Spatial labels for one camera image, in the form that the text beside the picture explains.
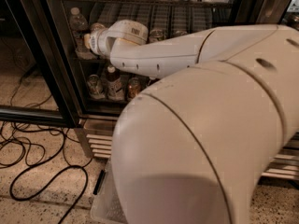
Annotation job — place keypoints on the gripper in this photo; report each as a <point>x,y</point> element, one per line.
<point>94,42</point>

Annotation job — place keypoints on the white green soda can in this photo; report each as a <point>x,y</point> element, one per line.
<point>156,35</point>

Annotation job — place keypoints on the white green can bottom shelf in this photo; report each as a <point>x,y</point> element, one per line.
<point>95,87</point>

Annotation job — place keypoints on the blue pepsi can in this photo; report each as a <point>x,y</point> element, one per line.
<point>96,26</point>

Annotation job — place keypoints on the clear water bottle middle shelf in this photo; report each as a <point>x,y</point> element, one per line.
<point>79,28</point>

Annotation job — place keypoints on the copper can bottom shelf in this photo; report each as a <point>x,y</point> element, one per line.
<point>133,88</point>

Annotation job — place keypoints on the open black fridge door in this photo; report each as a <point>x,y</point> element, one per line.
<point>35,82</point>

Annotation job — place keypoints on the clear plastic bin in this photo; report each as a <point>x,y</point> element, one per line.
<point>106,207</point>

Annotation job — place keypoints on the orange brown soda can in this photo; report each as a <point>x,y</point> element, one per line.
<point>178,33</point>

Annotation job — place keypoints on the brown tea bottle left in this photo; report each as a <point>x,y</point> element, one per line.
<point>114,86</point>

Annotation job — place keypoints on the stainless steel fridge grille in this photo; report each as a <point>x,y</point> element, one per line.
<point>285,164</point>

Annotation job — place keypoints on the right glass fridge door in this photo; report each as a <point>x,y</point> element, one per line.
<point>259,11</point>

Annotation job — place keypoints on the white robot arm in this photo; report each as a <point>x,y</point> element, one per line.
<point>191,147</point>

